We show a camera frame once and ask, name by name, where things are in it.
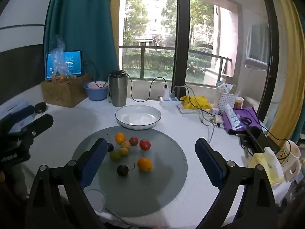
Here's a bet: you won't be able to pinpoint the black tablet cable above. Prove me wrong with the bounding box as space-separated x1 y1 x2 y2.
82 60 102 88

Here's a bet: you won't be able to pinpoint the white round charging pad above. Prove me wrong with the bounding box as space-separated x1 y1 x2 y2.
84 189 134 229

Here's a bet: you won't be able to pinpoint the green citrus fruit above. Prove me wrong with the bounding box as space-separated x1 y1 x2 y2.
110 150 122 162

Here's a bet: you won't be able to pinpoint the black round object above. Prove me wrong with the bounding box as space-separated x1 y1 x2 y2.
35 102 47 114

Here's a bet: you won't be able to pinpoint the grey power cable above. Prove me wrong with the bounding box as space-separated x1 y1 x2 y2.
200 113 216 144

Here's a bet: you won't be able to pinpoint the teal curtain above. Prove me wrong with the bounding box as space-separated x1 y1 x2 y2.
43 0 120 81

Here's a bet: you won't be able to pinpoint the black adapter cable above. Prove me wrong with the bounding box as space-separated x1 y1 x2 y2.
185 85 290 141

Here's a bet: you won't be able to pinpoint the black scissors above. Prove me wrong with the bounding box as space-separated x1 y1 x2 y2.
239 116 253 126

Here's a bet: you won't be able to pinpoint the white printed mug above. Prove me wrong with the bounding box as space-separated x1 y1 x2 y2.
282 140 301 165

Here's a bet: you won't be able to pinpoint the large orange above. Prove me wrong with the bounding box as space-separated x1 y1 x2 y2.
137 157 153 172

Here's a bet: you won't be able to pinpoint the tablet with lit screen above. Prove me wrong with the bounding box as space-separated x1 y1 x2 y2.
45 50 83 80

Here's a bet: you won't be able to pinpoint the dark cherry with stem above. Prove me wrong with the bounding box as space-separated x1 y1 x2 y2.
106 134 114 152
116 163 136 176

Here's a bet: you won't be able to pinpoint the yellow printed plastic bag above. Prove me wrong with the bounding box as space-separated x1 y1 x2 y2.
180 95 210 110

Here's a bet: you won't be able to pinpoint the blue bowl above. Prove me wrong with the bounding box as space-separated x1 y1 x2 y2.
83 81 109 101

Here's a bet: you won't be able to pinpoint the cardboard box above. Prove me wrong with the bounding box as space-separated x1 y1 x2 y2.
40 73 92 108

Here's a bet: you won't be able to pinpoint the white power strip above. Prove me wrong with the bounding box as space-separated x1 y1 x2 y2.
159 96 185 107

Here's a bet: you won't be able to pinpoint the dark window frame post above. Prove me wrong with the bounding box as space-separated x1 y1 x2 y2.
175 0 191 93
258 0 280 122

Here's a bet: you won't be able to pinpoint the balcony railing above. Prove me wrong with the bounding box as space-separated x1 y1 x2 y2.
119 45 233 79

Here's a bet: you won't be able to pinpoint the white tube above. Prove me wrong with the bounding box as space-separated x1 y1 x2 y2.
225 104 243 130

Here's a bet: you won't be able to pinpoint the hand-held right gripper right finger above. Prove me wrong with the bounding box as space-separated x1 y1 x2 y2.
195 138 278 229

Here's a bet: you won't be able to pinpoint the purple pouch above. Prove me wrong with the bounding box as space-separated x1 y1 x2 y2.
222 107 260 134

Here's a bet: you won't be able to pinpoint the bunch of keys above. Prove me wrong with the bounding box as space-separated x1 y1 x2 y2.
237 134 250 158

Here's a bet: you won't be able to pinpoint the white folded cloth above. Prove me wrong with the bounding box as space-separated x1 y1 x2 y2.
177 104 215 114

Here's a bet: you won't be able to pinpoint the yellow curtain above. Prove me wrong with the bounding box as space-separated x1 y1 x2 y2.
109 0 125 53
267 0 305 146

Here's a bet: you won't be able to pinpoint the black power adapter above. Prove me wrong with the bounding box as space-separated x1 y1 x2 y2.
175 86 187 98

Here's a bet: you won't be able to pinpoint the stainless steel tumbler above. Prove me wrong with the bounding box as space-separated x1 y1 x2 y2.
108 70 128 107

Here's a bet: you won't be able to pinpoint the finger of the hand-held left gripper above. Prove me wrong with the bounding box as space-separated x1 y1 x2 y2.
10 114 54 144
0 105 36 127

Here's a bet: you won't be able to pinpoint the black device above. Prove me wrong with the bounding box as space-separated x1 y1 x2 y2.
245 126 280 154

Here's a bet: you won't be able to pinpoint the grey round mat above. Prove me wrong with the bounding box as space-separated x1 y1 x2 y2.
71 126 189 217

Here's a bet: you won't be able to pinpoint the black charging cable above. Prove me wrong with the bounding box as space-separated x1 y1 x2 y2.
123 71 168 101

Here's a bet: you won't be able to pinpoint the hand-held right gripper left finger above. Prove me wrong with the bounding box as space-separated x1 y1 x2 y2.
25 138 108 229

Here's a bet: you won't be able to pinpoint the clear plastic bag of oranges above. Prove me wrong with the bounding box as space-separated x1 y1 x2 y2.
49 35 77 84

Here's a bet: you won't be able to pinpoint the white perforated basket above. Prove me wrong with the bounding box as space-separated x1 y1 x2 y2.
214 81 237 109

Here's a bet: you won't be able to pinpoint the yellow tissue pack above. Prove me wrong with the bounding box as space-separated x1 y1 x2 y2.
246 147 285 188

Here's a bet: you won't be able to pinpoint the white plate with dark rim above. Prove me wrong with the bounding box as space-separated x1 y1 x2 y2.
115 105 162 130

